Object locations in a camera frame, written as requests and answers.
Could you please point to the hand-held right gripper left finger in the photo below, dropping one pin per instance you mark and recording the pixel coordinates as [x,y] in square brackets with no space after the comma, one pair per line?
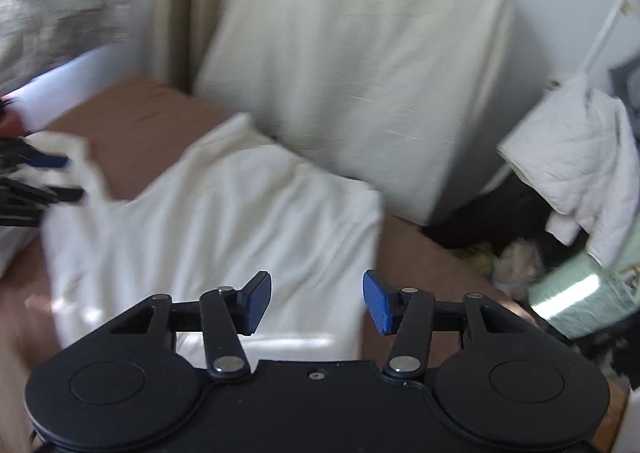
[257,303]

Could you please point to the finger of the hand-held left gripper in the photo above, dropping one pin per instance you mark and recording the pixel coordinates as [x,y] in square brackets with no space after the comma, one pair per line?
[55,194]
[50,162]

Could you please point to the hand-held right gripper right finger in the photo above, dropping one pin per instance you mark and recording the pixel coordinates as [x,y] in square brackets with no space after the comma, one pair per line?
[377,303]

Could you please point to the white fleece garment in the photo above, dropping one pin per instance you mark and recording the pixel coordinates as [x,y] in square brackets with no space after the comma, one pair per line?
[225,213]

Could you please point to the red object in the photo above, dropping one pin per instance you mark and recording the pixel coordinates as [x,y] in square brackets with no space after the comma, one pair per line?
[10,120]

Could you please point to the cream crumpled cloth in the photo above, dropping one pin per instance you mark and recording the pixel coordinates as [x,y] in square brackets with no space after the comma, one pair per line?
[517,263]

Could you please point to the mint green package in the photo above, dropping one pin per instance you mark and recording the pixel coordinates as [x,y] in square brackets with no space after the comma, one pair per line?
[575,298]

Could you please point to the beige curtain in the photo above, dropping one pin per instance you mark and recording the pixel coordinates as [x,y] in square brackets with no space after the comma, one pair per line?
[180,8]

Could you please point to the white quilted jacket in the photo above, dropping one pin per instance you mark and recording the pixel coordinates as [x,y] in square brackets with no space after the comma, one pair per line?
[570,158]

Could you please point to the cream pillow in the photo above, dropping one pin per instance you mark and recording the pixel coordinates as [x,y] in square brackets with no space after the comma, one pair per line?
[350,58]

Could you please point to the white pole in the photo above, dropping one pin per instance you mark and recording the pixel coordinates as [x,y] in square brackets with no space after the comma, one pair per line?
[602,28]

